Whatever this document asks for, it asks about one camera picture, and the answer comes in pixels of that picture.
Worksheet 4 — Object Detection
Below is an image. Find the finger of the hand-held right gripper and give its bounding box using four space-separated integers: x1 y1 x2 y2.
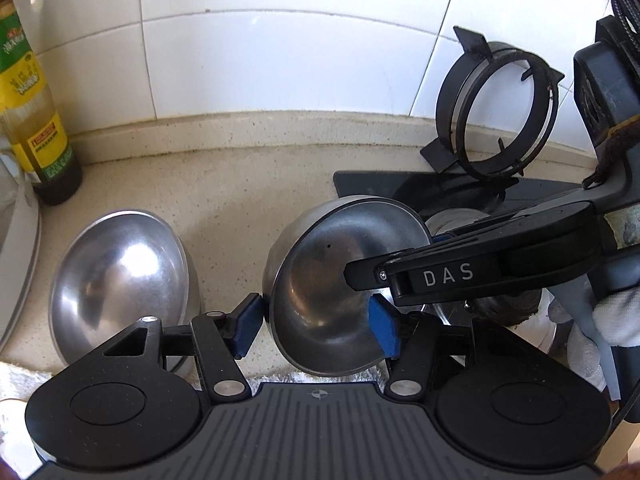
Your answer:
430 199 598 250
344 239 603 307

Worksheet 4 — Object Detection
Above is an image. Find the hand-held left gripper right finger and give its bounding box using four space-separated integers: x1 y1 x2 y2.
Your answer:
369 296 543 402

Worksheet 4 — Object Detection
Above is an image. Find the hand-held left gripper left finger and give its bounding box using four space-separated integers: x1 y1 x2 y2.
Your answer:
95 292 262 405

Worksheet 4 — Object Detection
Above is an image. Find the stainless steel bowl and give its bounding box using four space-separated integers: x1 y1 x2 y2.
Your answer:
48 210 201 378
262 195 432 376

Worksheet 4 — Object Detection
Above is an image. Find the person's right hand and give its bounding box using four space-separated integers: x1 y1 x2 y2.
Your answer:
550 290 640 391

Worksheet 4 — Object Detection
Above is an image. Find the black gas stove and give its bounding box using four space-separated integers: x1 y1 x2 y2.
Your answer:
332 170 601 241

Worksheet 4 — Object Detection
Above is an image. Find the white cloth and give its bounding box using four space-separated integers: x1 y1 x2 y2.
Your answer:
0 360 388 403

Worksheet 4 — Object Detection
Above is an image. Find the white round tray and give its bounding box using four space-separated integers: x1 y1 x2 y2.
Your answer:
0 147 42 348

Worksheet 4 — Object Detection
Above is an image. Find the yellow green label sauce bottle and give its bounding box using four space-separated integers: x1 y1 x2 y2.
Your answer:
0 0 83 207

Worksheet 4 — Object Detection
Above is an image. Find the brown cord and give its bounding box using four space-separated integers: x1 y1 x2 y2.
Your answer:
582 119 640 190

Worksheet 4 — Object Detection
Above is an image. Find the black braided cable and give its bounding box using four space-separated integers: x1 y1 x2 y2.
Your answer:
611 0 640 47

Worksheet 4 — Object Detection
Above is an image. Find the black stove pot support ring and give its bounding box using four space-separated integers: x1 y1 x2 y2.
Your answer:
420 25 566 183

